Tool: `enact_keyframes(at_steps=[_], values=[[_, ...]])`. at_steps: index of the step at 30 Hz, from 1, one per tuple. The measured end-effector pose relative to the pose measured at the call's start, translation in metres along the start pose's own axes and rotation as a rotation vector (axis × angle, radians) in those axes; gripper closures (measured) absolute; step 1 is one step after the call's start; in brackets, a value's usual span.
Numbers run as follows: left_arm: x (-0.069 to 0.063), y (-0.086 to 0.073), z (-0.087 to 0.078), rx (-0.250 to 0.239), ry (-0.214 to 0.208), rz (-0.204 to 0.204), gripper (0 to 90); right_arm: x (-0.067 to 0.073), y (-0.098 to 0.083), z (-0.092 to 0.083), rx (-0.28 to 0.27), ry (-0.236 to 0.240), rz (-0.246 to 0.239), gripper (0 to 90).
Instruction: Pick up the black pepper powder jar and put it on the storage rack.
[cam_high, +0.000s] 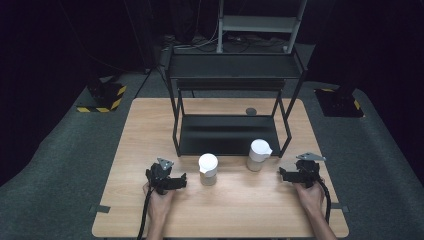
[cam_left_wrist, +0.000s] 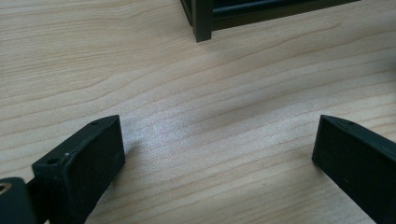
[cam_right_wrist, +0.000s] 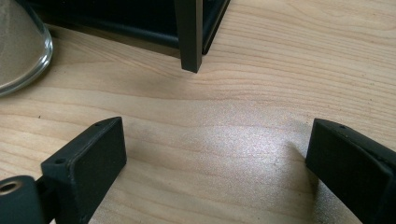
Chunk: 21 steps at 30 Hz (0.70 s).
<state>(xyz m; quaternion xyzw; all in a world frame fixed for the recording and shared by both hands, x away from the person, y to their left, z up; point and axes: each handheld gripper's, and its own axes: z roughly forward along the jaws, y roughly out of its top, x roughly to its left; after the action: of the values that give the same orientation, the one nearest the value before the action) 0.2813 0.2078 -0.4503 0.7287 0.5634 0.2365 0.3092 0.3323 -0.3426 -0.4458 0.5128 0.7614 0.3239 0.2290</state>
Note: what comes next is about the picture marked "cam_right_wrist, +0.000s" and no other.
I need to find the black metal rack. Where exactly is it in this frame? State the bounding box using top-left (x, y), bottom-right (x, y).
top-left (27, 0), bottom-right (232, 74)

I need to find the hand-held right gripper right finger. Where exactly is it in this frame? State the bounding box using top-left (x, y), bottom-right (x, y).
top-left (304, 118), bottom-right (396, 224)

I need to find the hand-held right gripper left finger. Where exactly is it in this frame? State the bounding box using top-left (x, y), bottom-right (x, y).
top-left (41, 116), bottom-right (128, 224)

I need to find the glass jar with white lid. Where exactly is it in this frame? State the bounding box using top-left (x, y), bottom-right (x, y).
top-left (0, 0), bottom-right (54, 97)

